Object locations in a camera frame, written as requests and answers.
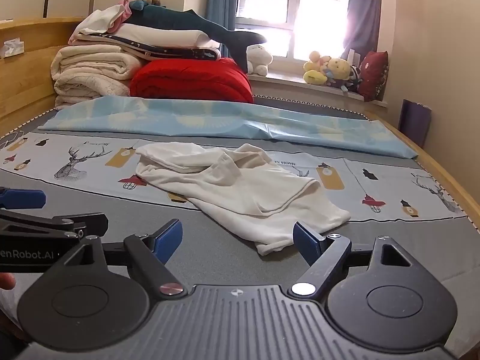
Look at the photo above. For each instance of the red cushion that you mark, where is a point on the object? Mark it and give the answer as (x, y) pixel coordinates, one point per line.
(373, 77)

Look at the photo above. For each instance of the wooden bed frame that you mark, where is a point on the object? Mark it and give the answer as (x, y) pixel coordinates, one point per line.
(22, 93)

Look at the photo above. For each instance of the purple curtain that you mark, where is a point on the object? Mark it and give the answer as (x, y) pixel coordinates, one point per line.
(363, 11)

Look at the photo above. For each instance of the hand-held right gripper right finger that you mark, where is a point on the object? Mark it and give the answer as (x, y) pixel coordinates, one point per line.
(305, 240)

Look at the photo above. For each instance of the deer print bed sheet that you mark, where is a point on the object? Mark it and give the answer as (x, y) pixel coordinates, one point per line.
(397, 183)

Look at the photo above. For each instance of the window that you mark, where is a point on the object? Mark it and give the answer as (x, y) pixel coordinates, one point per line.
(285, 3)

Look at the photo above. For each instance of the dark purple box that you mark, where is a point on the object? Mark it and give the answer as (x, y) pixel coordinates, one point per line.
(414, 123)

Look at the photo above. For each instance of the blue curtain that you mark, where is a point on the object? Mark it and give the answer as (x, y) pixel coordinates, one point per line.
(221, 7)

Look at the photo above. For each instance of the tissue box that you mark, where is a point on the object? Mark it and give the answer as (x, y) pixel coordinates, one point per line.
(11, 48)

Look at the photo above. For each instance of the pink cloth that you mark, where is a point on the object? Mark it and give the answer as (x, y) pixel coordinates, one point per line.
(125, 11)

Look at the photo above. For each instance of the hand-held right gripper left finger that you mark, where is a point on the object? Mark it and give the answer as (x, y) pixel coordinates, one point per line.
(170, 236)

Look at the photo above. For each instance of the person's left hand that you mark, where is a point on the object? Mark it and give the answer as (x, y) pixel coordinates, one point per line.
(6, 281)

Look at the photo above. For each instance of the white garment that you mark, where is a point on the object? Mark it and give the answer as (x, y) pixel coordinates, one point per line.
(232, 187)

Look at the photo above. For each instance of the dark star print blanket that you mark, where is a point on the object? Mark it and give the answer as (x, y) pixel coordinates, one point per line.
(180, 53)

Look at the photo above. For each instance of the yellow and blue plush toy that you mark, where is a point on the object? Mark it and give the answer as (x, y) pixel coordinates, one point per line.
(341, 71)

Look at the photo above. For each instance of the grey bed mat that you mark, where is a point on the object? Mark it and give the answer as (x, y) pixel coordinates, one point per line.
(232, 258)

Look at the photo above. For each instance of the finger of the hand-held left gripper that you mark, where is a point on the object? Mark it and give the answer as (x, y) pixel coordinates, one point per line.
(90, 223)
(22, 198)

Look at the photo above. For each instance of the white folded cloth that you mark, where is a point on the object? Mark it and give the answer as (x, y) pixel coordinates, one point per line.
(99, 18)

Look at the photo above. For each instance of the dark teal shark plush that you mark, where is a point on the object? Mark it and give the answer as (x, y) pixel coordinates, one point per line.
(176, 18)

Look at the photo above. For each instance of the red quilt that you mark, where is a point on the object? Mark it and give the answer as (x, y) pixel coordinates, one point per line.
(191, 82)

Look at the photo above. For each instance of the brown bear plush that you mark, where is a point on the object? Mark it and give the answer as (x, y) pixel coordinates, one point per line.
(153, 0)

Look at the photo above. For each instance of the light blue patterned sheet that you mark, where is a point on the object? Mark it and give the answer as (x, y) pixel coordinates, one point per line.
(225, 120)

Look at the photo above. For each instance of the cream folded blanket stack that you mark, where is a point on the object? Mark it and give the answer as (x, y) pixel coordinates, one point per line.
(90, 71)

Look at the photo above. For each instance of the white folded pillow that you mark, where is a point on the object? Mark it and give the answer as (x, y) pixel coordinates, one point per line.
(165, 35)

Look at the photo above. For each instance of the white plush toy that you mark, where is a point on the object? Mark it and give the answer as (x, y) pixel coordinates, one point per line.
(258, 60)

